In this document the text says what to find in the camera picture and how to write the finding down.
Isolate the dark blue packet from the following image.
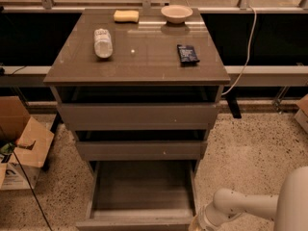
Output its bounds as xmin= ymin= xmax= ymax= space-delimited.
xmin=177 ymin=44 xmax=199 ymax=64

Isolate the cardboard box at right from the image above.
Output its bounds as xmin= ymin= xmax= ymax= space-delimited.
xmin=295 ymin=94 xmax=308 ymax=133

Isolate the clear plastic bottle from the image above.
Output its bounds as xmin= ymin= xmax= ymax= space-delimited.
xmin=93 ymin=29 xmax=113 ymax=59

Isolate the grey top drawer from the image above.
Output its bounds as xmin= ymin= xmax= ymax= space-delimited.
xmin=53 ymin=86 xmax=221 ymax=131

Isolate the white bowl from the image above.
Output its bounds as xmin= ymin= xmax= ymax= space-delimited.
xmin=161 ymin=5 xmax=193 ymax=24

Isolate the grey drawer cabinet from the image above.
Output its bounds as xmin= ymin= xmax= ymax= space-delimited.
xmin=42 ymin=8 xmax=231 ymax=178

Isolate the grey bottom drawer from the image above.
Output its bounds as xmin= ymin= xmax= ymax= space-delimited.
xmin=76 ymin=161 xmax=196 ymax=231

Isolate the yellow sponge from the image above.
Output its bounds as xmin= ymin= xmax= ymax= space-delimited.
xmin=114 ymin=10 xmax=139 ymax=23

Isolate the black cable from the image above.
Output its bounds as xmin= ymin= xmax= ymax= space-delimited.
xmin=0 ymin=125 xmax=55 ymax=231

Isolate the white cable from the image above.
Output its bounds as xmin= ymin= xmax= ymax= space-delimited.
xmin=220 ymin=5 xmax=258 ymax=97

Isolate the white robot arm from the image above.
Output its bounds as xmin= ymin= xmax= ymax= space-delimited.
xmin=189 ymin=167 xmax=308 ymax=231

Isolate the open cardboard box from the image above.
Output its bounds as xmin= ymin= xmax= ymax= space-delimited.
xmin=0 ymin=96 xmax=54 ymax=191

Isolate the grey middle drawer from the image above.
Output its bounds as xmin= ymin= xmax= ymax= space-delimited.
xmin=76 ymin=130 xmax=207 ymax=161

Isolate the grey drawer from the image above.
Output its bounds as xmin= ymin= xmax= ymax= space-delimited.
xmin=76 ymin=130 xmax=207 ymax=161
xmin=53 ymin=86 xmax=221 ymax=131
xmin=76 ymin=161 xmax=196 ymax=231

